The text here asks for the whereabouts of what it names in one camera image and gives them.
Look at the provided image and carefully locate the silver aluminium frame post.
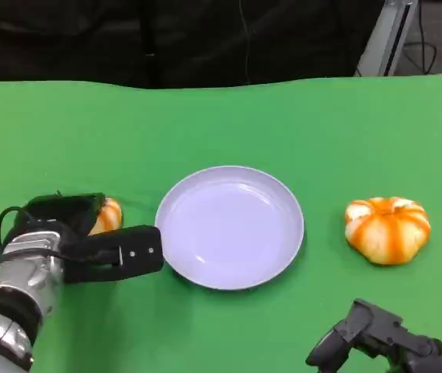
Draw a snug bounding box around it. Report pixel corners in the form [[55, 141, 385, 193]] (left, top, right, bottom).
[[354, 0, 416, 78]]

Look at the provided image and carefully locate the black floor cable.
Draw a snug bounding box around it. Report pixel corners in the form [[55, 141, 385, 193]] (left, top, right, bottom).
[[401, 0, 437, 75]]

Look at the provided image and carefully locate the green table cloth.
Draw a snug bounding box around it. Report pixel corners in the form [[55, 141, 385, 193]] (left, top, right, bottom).
[[0, 74, 442, 373]]

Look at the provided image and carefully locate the orange and white bread roll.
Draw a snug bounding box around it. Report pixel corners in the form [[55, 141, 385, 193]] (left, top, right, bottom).
[[344, 197, 432, 267], [87, 197, 124, 236]]

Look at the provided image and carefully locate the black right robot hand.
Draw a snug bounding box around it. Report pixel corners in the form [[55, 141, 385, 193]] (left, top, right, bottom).
[[305, 298, 442, 373]]

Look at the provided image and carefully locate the lilac plate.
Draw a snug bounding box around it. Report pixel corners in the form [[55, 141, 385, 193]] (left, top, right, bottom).
[[154, 166, 305, 291]]

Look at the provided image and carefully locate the black backdrop curtain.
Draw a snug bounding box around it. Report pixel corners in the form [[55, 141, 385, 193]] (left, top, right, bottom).
[[0, 0, 385, 89]]

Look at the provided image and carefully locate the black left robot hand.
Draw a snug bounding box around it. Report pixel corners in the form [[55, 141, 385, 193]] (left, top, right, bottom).
[[20, 191, 106, 237]]

